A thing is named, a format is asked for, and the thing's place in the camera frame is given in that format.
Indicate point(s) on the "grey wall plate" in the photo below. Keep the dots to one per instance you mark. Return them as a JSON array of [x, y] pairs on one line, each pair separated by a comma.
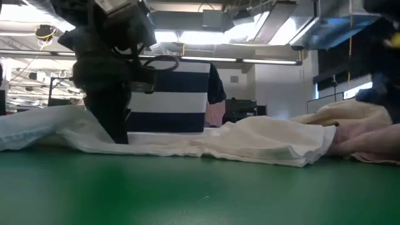
[[234, 78]]

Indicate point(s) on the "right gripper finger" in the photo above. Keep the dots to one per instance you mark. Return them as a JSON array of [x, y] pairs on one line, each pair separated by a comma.
[[392, 106]]

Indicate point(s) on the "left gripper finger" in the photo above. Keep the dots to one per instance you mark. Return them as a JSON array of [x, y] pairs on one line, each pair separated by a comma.
[[112, 118]]

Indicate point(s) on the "rectangular silver air duct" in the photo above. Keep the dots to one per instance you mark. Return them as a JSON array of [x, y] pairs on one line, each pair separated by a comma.
[[328, 28]]

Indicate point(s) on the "navy white striped basket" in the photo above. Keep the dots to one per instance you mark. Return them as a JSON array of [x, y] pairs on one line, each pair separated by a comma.
[[168, 103]]

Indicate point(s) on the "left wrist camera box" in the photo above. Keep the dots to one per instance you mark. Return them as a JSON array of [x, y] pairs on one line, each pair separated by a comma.
[[125, 22]]

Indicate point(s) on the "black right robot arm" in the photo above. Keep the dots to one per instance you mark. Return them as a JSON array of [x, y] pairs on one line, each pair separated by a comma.
[[384, 6]]

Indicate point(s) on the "grey ceiling box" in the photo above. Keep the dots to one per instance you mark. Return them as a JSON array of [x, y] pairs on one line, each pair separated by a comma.
[[213, 18]]

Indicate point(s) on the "linear ceiling lamp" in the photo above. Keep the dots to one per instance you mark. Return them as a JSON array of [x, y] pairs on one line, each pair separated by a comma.
[[31, 52], [268, 61]]

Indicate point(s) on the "black computer monitor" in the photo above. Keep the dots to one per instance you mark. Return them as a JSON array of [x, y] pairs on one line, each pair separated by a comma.
[[262, 110], [240, 107]]

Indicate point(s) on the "pink waffle-knit shirt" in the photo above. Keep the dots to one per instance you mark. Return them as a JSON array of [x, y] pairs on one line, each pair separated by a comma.
[[368, 140]]

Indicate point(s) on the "green table mat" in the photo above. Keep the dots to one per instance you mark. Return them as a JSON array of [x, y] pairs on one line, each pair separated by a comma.
[[200, 193]]

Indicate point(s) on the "pink partition panel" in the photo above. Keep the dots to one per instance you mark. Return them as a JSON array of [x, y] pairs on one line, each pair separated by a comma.
[[215, 114]]

